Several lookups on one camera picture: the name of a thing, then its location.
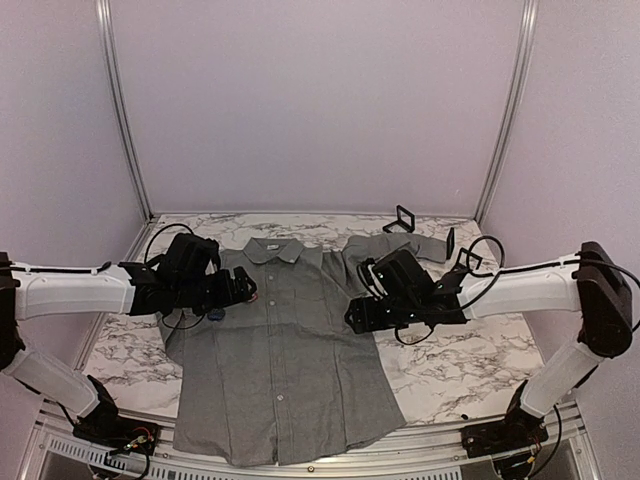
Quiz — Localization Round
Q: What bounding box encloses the blue night scene brooch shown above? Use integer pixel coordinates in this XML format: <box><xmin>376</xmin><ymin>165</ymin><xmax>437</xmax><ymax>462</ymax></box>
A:
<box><xmin>207</xmin><ymin>309</ymin><xmax>226</xmax><ymax>322</ymax></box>

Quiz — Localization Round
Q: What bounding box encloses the left aluminium frame post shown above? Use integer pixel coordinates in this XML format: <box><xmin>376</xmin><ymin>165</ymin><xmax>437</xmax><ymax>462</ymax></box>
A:
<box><xmin>96</xmin><ymin>0</ymin><xmax>154</xmax><ymax>222</ymax></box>

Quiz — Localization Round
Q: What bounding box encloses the right aluminium frame post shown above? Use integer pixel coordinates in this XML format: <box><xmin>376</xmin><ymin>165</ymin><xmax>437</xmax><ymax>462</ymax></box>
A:
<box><xmin>474</xmin><ymin>0</ymin><xmax>540</xmax><ymax>226</ymax></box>

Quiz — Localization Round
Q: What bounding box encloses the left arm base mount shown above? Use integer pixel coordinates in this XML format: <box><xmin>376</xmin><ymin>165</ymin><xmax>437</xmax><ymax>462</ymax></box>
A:
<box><xmin>73</xmin><ymin>375</ymin><xmax>159</xmax><ymax>455</ymax></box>

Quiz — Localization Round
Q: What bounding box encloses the black display frame middle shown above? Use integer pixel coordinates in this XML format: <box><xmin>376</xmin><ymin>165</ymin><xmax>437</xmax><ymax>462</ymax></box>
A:
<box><xmin>446</xmin><ymin>227</ymin><xmax>455</xmax><ymax>260</ymax></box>

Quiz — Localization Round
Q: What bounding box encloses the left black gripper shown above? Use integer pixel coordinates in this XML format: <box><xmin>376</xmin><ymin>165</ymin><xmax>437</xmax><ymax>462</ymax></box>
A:
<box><xmin>173</xmin><ymin>266</ymin><xmax>257</xmax><ymax>317</ymax></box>

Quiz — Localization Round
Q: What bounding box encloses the black display frame front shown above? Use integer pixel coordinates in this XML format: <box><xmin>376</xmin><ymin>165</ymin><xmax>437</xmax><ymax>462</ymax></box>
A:
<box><xmin>454</xmin><ymin>247</ymin><xmax>483</xmax><ymax>272</ymax></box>

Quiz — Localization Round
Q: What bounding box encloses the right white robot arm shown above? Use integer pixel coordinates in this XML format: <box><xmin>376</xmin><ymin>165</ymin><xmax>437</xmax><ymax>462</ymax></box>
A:
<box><xmin>344</xmin><ymin>242</ymin><xmax>639</xmax><ymax>448</ymax></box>

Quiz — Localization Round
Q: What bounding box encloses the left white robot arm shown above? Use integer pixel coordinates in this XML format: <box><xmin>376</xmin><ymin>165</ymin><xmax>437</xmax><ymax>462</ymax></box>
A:
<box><xmin>1</xmin><ymin>233</ymin><xmax>257</xmax><ymax>445</ymax></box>

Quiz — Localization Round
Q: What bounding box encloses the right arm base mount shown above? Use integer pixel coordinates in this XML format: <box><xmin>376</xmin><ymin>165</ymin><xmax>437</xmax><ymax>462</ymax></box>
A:
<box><xmin>461</xmin><ymin>390</ymin><xmax>549</xmax><ymax>458</ymax></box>

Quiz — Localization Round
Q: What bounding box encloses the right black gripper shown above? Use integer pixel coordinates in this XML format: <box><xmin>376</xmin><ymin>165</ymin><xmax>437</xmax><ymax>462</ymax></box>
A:
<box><xmin>345</xmin><ymin>296</ymin><xmax>422</xmax><ymax>334</ymax></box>

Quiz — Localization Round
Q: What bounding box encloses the black display frame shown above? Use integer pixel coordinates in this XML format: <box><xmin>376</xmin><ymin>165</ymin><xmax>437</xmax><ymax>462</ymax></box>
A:
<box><xmin>454</xmin><ymin>247</ymin><xmax>483</xmax><ymax>272</ymax></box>
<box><xmin>382</xmin><ymin>204</ymin><xmax>416</xmax><ymax>233</ymax></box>
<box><xmin>446</xmin><ymin>227</ymin><xmax>455</xmax><ymax>260</ymax></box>

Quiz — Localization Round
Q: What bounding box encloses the aluminium frame post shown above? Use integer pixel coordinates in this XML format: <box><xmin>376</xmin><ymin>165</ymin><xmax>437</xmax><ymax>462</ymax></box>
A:
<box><xmin>474</xmin><ymin>0</ymin><xmax>540</xmax><ymax>226</ymax></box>
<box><xmin>96</xmin><ymin>0</ymin><xmax>154</xmax><ymax>222</ymax></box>

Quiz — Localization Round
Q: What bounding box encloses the front aluminium rail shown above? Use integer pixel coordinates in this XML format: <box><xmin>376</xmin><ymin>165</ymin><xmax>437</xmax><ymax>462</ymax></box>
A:
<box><xmin>19</xmin><ymin>404</ymin><xmax>601</xmax><ymax>479</ymax></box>

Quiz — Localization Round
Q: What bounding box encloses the black display frame back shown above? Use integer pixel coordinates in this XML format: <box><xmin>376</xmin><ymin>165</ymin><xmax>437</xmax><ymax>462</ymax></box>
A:
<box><xmin>382</xmin><ymin>204</ymin><xmax>416</xmax><ymax>233</ymax></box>

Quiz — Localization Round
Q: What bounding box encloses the grey button-up shirt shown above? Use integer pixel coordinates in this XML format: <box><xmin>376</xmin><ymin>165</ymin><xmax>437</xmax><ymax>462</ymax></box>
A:
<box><xmin>158</xmin><ymin>233</ymin><xmax>446</xmax><ymax>453</ymax></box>

